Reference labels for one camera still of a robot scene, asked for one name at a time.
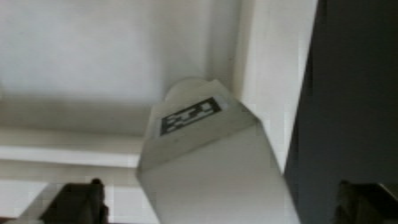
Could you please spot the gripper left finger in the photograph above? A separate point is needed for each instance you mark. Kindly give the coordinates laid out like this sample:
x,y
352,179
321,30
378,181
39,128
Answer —
x,y
78,207

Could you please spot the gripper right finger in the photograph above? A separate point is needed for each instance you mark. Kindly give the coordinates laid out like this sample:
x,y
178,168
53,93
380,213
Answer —
x,y
366,203

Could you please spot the white leg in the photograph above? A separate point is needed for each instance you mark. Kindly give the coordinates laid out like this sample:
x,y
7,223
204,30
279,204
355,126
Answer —
x,y
208,171

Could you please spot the white square tabletop tray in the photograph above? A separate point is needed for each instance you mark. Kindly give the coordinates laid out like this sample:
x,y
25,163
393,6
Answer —
x,y
94,55

